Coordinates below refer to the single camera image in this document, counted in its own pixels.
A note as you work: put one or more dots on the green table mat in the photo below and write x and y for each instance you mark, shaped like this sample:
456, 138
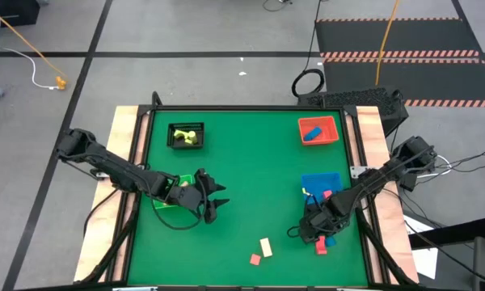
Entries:
258, 182

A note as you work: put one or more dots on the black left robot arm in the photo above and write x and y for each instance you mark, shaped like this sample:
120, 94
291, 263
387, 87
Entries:
117, 169

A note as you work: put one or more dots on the black plastic basket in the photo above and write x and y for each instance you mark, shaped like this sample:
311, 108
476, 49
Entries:
175, 143

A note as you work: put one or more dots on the silver mounting bracket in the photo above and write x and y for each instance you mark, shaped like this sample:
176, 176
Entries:
357, 170
102, 174

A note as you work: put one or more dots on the black mesh computer case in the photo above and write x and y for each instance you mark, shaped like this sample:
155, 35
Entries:
347, 98

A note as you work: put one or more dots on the small pink cube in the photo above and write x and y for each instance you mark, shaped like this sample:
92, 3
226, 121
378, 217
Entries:
255, 259

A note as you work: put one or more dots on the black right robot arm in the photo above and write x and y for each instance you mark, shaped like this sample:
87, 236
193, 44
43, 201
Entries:
372, 182

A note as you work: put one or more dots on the black base bar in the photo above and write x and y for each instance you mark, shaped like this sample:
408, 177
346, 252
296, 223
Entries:
452, 234

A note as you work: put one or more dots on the blue rectangular block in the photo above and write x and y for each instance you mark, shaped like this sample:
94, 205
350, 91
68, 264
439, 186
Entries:
317, 131

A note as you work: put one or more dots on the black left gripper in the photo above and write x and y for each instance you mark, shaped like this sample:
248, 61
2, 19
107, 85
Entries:
188, 198

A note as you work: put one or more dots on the red arch block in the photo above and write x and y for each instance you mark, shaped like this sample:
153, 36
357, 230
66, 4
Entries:
321, 248

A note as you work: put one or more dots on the beige wooden block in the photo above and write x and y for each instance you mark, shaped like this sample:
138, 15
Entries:
266, 247

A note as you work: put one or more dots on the black hazard-striped floor mat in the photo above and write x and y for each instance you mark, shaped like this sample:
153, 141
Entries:
428, 36

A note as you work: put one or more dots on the black table frame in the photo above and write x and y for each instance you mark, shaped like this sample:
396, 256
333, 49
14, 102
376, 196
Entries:
246, 108

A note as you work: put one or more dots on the red cube block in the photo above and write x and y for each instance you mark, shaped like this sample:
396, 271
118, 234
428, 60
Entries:
327, 194

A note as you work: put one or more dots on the red plastic basket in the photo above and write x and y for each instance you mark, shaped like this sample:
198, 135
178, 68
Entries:
329, 135

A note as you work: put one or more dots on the black cabinet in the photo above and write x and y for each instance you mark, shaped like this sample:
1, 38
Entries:
8, 12

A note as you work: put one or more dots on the green plastic basket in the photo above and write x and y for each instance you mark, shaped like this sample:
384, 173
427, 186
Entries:
186, 178

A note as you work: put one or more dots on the blue plastic basket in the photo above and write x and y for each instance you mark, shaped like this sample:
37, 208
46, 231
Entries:
317, 184

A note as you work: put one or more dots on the blue round block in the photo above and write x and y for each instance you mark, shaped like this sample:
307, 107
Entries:
331, 242

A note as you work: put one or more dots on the white paper sheet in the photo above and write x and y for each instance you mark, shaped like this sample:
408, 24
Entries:
426, 260

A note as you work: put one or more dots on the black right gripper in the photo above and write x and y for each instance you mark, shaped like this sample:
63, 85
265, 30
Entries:
323, 220

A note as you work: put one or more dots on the yellow rectangular block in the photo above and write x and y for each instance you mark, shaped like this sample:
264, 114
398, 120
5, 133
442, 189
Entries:
191, 141

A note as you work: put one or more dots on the yellow cylinder block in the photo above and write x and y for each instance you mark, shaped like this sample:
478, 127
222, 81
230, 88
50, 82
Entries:
191, 134

